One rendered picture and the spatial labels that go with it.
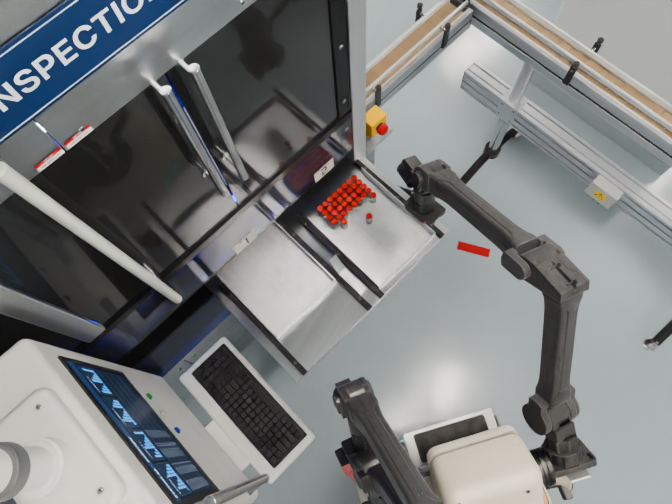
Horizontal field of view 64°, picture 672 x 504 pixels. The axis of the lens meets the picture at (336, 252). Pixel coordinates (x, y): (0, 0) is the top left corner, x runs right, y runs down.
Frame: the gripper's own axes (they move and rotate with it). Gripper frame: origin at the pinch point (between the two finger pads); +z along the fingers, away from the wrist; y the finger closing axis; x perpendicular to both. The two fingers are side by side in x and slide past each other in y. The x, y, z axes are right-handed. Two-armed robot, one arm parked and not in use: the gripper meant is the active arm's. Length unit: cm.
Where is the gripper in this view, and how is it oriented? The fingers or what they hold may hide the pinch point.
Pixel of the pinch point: (425, 220)
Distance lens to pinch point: 160.5
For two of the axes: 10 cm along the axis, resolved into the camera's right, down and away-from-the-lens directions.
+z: 1.7, 4.0, 9.0
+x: -7.1, 6.8, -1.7
